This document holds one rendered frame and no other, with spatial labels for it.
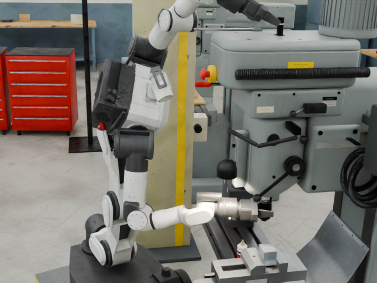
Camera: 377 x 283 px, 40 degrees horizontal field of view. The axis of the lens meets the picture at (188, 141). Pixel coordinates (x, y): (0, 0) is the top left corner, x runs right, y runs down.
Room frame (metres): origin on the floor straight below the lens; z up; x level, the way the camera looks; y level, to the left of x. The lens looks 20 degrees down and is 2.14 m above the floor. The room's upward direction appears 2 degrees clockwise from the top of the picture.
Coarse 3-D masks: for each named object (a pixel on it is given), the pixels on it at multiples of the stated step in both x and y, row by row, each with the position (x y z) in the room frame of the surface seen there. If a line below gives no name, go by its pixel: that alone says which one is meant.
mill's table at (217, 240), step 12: (204, 228) 2.21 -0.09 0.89; (216, 228) 2.09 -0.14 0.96; (228, 228) 2.09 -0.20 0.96; (240, 228) 2.10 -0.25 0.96; (252, 228) 2.10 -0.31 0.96; (216, 240) 1.99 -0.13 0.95; (228, 240) 2.02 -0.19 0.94; (240, 240) 1.99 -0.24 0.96; (252, 240) 1.99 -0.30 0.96; (264, 240) 1.99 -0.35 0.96; (216, 252) 1.98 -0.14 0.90; (228, 252) 1.89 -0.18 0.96
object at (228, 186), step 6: (228, 180) 2.21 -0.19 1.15; (228, 186) 2.14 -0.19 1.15; (234, 186) 2.13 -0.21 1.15; (222, 192) 2.30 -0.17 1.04; (228, 192) 2.13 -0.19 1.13; (234, 192) 2.10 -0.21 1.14; (240, 192) 2.10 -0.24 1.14; (246, 192) 2.10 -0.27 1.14; (240, 198) 2.10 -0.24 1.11; (246, 198) 2.10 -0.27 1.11; (228, 222) 2.10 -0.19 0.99; (234, 222) 2.10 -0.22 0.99; (240, 222) 2.10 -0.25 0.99; (246, 222) 2.10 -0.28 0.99; (252, 222) 2.10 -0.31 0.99
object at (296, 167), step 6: (294, 156) 1.66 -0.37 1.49; (288, 162) 1.64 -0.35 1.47; (294, 162) 1.64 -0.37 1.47; (300, 162) 1.65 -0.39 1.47; (288, 168) 1.64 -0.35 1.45; (294, 168) 1.64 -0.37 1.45; (300, 168) 1.65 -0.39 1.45; (288, 174) 1.64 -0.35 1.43; (294, 174) 1.64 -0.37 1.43; (276, 180) 1.64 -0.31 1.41; (270, 186) 1.63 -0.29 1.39; (264, 192) 1.62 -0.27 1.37; (252, 198) 1.62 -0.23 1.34; (258, 198) 1.61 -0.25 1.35
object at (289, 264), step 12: (216, 264) 1.69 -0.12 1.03; (228, 264) 1.69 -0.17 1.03; (240, 264) 1.70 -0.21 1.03; (276, 264) 1.67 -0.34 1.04; (288, 264) 1.70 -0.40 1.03; (300, 264) 1.71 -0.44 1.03; (216, 276) 1.64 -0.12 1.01; (228, 276) 1.61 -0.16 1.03; (240, 276) 1.62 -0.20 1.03; (252, 276) 1.63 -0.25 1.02; (264, 276) 1.64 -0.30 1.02; (276, 276) 1.65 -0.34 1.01; (288, 276) 1.66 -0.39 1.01; (300, 276) 1.67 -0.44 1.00
